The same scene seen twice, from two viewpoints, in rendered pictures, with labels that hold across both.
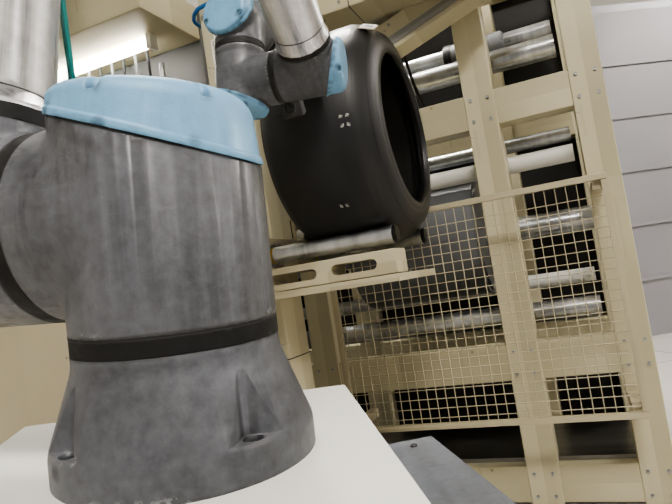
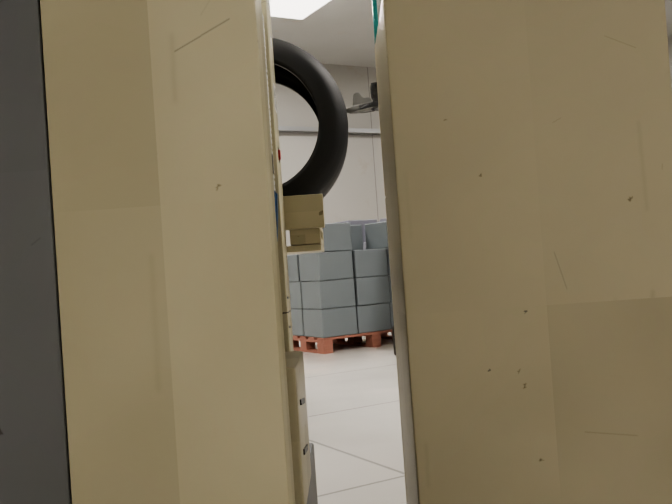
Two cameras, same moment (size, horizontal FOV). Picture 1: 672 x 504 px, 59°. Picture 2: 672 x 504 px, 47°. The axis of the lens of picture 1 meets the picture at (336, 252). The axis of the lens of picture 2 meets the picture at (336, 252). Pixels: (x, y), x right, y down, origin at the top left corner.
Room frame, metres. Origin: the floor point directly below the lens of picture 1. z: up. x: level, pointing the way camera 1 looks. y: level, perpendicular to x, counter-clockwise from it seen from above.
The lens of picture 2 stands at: (2.32, 2.31, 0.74)
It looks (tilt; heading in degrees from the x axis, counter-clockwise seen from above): 1 degrees up; 248
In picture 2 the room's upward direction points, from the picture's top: 4 degrees counter-clockwise
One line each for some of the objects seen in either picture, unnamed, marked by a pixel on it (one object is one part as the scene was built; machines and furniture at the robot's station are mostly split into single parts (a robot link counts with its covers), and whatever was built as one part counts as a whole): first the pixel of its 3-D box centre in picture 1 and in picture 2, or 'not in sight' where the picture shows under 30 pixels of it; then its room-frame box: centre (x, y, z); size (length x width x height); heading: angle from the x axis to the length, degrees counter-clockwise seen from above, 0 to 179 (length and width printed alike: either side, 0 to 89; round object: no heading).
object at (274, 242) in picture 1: (293, 256); (255, 215); (1.70, 0.12, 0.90); 0.40 x 0.03 x 0.10; 158
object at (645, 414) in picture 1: (469, 313); not in sight; (1.85, -0.38, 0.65); 0.90 x 0.02 x 0.70; 68
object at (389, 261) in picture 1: (334, 270); (307, 236); (1.50, 0.01, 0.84); 0.36 x 0.09 x 0.06; 68
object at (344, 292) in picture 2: not in sight; (351, 284); (-0.40, -4.22, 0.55); 1.07 x 0.71 x 1.09; 9
